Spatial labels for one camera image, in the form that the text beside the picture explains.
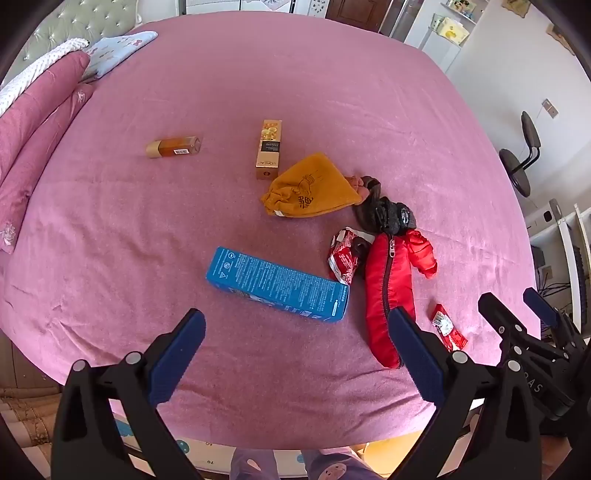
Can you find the small red packet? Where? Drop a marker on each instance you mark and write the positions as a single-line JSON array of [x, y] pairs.
[[447, 325]]

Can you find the white knitted blanket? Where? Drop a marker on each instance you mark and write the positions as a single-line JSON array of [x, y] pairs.
[[27, 81]]

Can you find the black office chair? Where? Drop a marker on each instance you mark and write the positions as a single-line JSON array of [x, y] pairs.
[[519, 166]]

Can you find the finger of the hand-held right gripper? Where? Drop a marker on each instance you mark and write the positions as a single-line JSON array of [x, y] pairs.
[[501, 318], [542, 307]]

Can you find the pink bed sheet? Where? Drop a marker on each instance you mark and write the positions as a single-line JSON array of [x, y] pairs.
[[138, 230]]

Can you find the blue cardboard box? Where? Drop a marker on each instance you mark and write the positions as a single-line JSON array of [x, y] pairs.
[[277, 281]]

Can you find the grey tufted headboard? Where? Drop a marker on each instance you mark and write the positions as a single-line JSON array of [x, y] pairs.
[[83, 18]]

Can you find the white box with round hole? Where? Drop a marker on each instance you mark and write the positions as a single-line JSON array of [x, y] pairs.
[[545, 217]]

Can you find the brown sock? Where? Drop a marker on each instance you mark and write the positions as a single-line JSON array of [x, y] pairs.
[[367, 207]]

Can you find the printed play mat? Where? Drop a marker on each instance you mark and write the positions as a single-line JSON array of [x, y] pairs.
[[198, 454]]

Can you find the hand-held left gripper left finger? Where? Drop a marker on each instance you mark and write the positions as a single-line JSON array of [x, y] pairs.
[[178, 355]]

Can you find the pink pillows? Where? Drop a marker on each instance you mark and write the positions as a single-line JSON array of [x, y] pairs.
[[37, 138]]

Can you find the orange sock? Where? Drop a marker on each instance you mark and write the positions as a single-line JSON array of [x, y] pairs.
[[356, 183]]

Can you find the white cabinet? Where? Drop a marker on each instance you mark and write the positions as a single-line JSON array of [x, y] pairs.
[[445, 41]]

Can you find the red wrapper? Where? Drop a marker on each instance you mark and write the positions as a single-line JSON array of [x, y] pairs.
[[344, 258]]

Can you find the brown door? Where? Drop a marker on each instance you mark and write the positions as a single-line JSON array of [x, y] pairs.
[[360, 11]]

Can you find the red puffy jacket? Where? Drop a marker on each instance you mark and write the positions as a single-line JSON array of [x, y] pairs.
[[388, 286]]

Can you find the mustard yellow cloth hat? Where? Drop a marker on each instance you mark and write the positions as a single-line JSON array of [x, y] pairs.
[[309, 184]]

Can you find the wall switch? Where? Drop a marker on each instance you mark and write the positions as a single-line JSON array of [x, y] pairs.
[[549, 107]]

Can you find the amber glass bottle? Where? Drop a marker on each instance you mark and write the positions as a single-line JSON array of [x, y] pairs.
[[178, 146]]

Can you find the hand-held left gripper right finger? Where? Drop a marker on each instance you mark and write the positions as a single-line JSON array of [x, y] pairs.
[[415, 357]]

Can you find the light blue printed pillow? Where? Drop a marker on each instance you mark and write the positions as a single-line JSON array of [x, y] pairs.
[[115, 53]]

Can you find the gold cardboard box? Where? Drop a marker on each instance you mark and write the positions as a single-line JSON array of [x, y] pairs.
[[268, 150]]

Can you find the white shelf unit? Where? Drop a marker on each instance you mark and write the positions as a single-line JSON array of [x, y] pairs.
[[565, 249]]

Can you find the patterned rug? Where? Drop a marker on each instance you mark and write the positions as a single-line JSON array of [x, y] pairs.
[[23, 415]]

